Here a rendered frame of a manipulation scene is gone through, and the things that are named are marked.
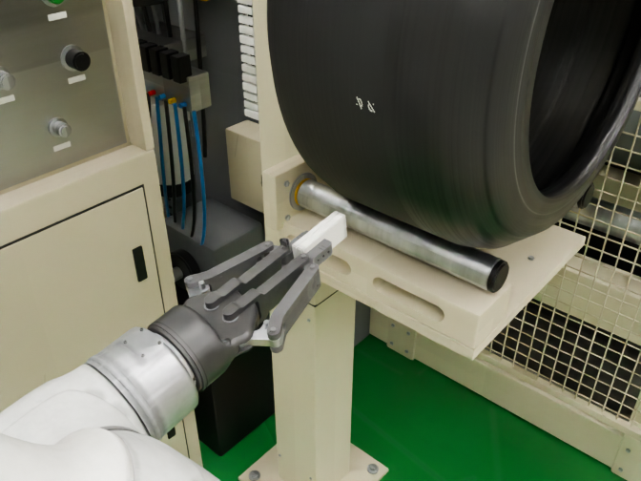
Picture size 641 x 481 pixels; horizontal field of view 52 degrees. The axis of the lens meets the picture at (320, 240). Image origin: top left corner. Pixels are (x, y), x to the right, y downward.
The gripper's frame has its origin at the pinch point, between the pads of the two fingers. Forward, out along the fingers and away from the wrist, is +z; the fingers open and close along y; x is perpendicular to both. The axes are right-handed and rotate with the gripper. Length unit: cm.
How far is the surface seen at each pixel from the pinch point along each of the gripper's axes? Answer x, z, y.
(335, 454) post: 93, 22, 26
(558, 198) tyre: 7.5, 29.7, -13.1
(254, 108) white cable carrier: 9, 28, 41
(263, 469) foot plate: 104, 13, 43
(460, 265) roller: 14.5, 18.9, -5.9
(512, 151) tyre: -6.6, 16.2, -12.7
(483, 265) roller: 13.6, 19.7, -8.7
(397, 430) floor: 110, 45, 25
